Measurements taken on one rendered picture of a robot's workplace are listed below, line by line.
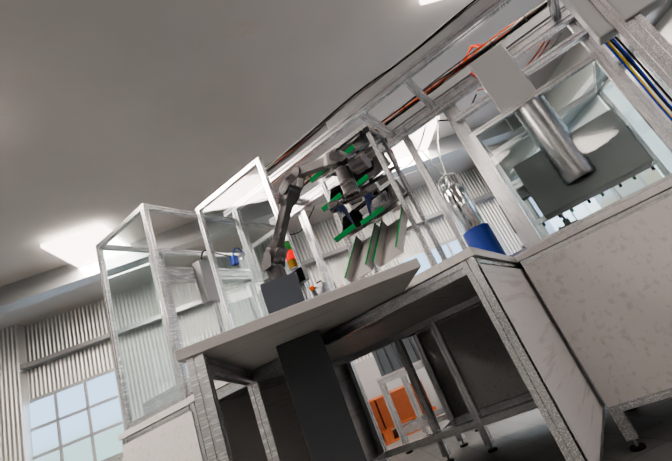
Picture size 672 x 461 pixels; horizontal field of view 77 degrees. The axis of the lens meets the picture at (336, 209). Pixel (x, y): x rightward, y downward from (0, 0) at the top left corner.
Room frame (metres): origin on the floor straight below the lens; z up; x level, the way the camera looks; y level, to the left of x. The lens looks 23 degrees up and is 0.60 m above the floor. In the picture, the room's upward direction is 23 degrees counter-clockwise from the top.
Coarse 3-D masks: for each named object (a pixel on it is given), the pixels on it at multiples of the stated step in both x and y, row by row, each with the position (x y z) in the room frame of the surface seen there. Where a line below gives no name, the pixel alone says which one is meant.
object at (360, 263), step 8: (376, 224) 1.82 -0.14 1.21; (376, 232) 1.80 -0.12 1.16; (360, 240) 1.90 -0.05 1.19; (368, 240) 1.87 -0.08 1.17; (376, 240) 1.77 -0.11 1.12; (352, 248) 1.84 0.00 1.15; (360, 248) 1.88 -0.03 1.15; (368, 248) 1.71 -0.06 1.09; (352, 256) 1.82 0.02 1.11; (360, 256) 1.84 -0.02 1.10; (368, 256) 1.69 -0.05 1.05; (352, 264) 1.80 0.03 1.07; (360, 264) 1.79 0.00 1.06; (368, 264) 1.67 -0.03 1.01; (352, 272) 1.78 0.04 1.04; (360, 272) 1.75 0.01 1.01; (368, 272) 1.69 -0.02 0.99; (352, 280) 1.76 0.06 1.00
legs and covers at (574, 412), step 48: (432, 288) 1.45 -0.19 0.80; (480, 288) 1.38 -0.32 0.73; (528, 288) 1.94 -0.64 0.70; (336, 336) 1.64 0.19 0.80; (528, 336) 1.47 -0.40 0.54; (528, 384) 1.39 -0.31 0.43; (576, 384) 1.78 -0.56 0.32; (240, 432) 2.25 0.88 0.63; (288, 432) 2.54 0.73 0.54; (480, 432) 2.91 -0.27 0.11; (576, 432) 1.41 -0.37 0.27
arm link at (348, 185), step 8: (344, 184) 1.33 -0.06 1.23; (352, 184) 1.34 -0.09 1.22; (376, 184) 1.33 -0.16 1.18; (344, 192) 1.35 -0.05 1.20; (352, 192) 1.33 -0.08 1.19; (360, 192) 1.35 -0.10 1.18; (376, 192) 1.38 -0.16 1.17; (336, 200) 1.34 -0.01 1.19; (352, 200) 1.36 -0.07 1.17; (328, 208) 1.35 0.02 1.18
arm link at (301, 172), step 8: (328, 152) 1.33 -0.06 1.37; (344, 152) 1.35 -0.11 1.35; (320, 160) 1.37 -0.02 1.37; (328, 160) 1.34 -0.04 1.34; (296, 168) 1.41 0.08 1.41; (304, 168) 1.40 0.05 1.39; (312, 168) 1.39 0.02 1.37; (320, 168) 1.39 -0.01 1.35; (328, 168) 1.40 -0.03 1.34; (288, 176) 1.43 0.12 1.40; (296, 176) 1.42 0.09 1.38; (304, 176) 1.44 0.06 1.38; (288, 184) 1.42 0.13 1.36; (296, 184) 1.50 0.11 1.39; (280, 192) 1.44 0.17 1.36
